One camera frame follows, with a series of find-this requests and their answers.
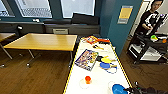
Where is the blue bowl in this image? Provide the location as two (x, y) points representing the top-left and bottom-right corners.
(111, 83), (129, 94)

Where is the small orange bowl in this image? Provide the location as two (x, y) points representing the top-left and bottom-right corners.
(84, 75), (93, 84)

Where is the white yellow air hockey table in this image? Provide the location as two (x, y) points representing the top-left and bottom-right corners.
(62, 35), (136, 94)

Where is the white storage bin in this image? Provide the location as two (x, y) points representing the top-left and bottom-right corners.
(129, 44), (164, 62)

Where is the blue paddle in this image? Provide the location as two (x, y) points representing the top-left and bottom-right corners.
(99, 62), (114, 70)

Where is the yellow paddle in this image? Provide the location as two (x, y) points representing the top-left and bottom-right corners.
(100, 56), (117, 65)

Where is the black wheeled cart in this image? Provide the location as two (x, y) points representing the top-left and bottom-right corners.
(126, 31), (168, 65)

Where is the small black object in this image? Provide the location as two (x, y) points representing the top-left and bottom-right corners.
(95, 55), (104, 63)

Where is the green item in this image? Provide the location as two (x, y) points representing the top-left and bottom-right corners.
(150, 34), (159, 42)

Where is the blue picture book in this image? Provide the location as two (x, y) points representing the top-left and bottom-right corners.
(73, 48), (100, 72)

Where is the small yellow tool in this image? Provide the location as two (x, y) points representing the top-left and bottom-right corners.
(92, 44), (105, 51)

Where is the orange item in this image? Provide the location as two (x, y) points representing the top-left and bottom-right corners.
(161, 38), (168, 44)

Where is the red long box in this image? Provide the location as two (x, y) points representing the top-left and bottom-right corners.
(97, 38), (111, 45)

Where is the orange game box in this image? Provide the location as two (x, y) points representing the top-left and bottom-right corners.
(83, 35), (100, 46)

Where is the person in black shirt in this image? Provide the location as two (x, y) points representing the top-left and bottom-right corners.
(134, 0), (168, 38)

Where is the dark grey bench sofa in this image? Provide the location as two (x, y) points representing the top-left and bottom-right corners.
(0, 19), (101, 37)

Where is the black cushion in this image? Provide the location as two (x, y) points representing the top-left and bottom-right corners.
(71, 12), (100, 26)

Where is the grey chair back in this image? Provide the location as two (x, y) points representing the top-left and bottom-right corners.
(52, 28), (69, 35)

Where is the wide window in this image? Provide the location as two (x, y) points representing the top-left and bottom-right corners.
(59, 0), (97, 19)
(14, 0), (53, 19)

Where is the large wooden table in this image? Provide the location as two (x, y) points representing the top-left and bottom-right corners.
(3, 32), (78, 69)

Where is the small wooden table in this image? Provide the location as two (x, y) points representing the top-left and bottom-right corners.
(0, 32), (16, 61)

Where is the narrow window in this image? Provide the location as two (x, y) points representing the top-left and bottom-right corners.
(0, 0), (9, 17)

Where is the yellow wall poster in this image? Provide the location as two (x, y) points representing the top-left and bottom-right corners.
(117, 4), (134, 25)

